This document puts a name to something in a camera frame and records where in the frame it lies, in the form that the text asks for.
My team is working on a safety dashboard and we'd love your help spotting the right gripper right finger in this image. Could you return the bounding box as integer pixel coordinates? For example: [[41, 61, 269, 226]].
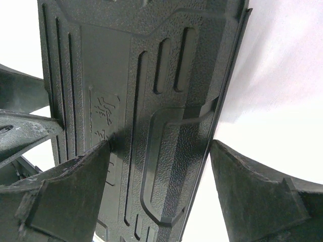
[[210, 140, 322, 241]]

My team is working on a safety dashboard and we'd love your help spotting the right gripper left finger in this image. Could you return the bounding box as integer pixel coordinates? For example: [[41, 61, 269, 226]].
[[1, 141, 110, 241]]

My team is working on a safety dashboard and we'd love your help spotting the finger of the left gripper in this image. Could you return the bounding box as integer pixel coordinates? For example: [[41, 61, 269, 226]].
[[1, 109, 63, 167], [1, 65, 49, 113]]

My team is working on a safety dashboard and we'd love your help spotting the black plastic tool case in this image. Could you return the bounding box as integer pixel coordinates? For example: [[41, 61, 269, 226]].
[[38, 1, 250, 241]]

